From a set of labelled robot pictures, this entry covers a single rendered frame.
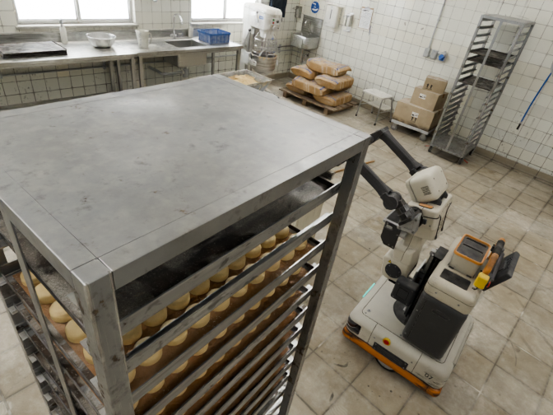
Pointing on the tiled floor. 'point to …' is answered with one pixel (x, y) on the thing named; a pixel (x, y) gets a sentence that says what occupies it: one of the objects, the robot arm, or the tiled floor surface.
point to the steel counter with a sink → (127, 49)
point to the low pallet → (317, 101)
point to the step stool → (378, 101)
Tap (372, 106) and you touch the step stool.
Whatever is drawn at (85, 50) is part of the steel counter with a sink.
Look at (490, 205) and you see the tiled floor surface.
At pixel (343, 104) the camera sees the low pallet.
